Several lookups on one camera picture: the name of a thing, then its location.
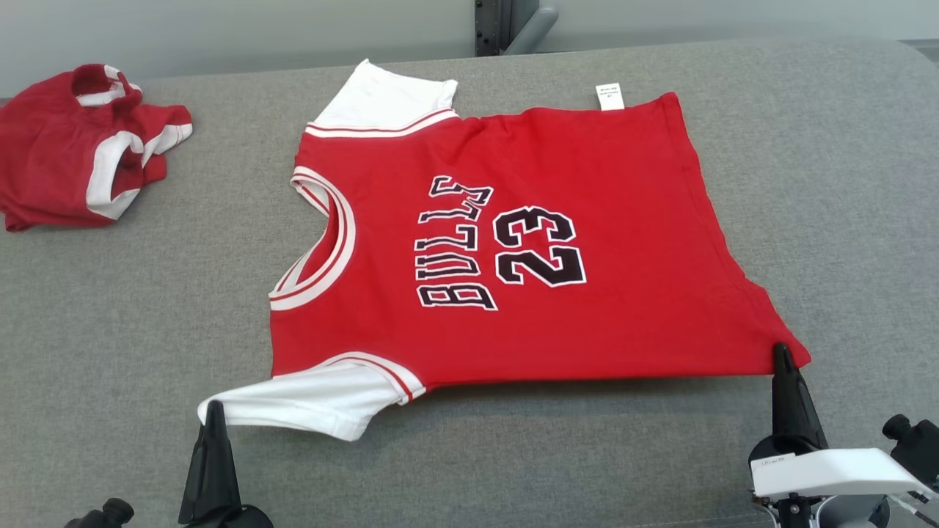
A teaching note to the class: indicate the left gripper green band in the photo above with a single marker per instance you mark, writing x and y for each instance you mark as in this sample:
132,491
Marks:
227,519

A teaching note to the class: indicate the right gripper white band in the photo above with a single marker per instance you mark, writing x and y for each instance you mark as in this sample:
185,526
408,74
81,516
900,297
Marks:
829,469

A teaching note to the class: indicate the red Bulls jersey white sleeves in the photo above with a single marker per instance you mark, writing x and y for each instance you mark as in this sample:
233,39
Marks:
587,323

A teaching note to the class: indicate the red shorts white trim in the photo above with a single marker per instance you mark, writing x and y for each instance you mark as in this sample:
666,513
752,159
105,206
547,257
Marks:
51,161

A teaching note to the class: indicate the grey fabric sofa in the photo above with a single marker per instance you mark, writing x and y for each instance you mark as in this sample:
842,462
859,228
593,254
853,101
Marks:
513,469

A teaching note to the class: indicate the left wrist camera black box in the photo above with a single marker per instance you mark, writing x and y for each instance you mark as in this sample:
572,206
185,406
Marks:
103,515

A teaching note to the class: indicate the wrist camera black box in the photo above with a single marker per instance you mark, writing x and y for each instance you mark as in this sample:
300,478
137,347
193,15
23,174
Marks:
917,447
103,515

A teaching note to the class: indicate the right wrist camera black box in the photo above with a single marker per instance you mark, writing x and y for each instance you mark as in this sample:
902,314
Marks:
917,447

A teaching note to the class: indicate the grey metal stand with bracket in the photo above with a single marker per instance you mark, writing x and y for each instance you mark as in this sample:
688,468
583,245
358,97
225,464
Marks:
506,26

